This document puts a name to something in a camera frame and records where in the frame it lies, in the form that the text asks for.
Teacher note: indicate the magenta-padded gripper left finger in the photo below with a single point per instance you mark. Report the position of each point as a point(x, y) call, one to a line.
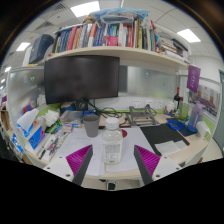
point(77, 161)

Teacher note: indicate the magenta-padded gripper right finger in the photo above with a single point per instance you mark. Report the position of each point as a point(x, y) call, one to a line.
point(149, 161)

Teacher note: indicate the clear plastic water bottle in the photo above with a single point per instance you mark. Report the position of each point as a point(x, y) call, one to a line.
point(112, 143)

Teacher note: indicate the white printed paper sheet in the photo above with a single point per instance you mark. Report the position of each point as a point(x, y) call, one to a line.
point(80, 143)

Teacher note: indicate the small white paper piece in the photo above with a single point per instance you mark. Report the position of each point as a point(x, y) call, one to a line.
point(168, 147)

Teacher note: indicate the black desk mat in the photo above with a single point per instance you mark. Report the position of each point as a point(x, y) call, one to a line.
point(160, 133)

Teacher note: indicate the flat round red coaster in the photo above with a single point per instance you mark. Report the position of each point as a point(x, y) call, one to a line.
point(124, 133)

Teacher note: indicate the grey ribbed cup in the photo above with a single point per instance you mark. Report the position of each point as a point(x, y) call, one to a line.
point(91, 126)

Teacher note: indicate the clear plastic box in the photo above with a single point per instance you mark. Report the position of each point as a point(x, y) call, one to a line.
point(71, 117)

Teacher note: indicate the grey metal laptop stand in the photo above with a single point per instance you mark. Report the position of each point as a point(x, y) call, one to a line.
point(141, 117)

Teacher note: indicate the blue tissue box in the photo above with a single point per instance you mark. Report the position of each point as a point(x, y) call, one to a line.
point(35, 136)

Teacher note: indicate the stack of white napkins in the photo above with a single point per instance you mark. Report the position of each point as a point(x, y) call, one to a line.
point(51, 117)

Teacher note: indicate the purple drink bottle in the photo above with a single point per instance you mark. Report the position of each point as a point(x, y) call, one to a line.
point(194, 118)

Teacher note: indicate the dark wine bottle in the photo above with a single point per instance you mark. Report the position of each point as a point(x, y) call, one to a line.
point(177, 98)

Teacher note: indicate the black computer monitor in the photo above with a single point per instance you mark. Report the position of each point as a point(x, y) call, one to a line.
point(81, 78)

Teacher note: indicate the purple hanging banner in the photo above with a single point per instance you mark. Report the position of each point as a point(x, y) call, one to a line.
point(193, 78)

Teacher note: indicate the white wall socket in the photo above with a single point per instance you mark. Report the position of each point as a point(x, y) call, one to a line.
point(149, 104)
point(137, 103)

